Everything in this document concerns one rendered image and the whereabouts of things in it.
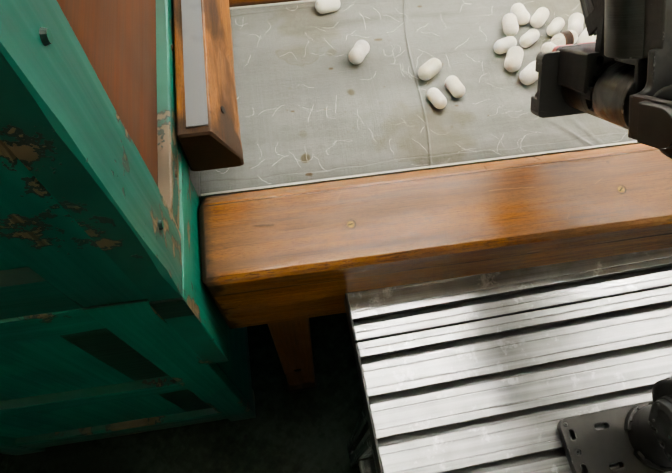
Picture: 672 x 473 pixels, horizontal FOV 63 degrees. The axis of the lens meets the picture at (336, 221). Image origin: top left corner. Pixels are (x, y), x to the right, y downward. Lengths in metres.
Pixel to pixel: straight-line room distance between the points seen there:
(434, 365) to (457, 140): 0.27
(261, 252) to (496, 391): 0.31
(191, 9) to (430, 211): 0.35
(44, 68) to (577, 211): 0.55
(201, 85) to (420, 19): 0.36
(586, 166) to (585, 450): 0.31
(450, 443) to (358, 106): 0.41
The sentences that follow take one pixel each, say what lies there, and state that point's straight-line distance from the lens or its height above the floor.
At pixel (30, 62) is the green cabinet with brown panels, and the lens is 0.28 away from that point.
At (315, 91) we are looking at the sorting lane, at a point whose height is 0.74.
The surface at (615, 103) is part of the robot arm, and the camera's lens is 0.54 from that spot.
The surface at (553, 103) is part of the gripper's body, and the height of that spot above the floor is 0.86.
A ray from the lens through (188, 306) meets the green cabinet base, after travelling 0.53.
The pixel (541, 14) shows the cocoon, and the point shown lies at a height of 0.76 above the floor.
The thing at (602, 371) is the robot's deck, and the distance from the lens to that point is 0.73.
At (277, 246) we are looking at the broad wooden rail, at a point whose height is 0.76.
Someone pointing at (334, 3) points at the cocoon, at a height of 0.76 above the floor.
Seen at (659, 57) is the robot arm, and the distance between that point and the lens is 0.51.
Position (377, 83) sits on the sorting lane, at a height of 0.74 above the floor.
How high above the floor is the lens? 1.31
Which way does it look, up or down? 64 degrees down
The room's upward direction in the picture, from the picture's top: 2 degrees clockwise
